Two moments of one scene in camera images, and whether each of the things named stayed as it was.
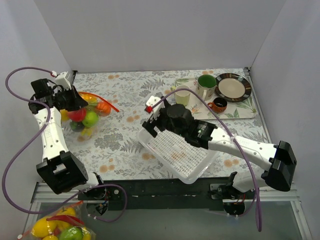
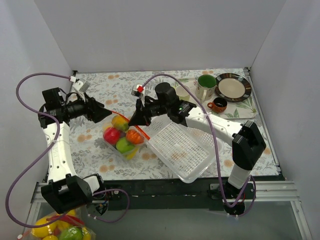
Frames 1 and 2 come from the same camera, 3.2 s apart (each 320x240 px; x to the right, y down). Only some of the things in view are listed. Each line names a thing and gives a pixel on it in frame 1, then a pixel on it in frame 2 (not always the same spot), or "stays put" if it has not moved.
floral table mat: x=116 y=151 stays put
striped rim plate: x=234 y=87 stays put
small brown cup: x=218 y=105 stays put
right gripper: x=155 y=121 → x=144 y=112
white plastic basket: x=187 y=161 stays put
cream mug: x=182 y=97 stays put
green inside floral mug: x=206 y=84 stays put
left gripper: x=75 y=99 → x=91 y=109
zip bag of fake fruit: x=82 y=123 → x=126 y=139
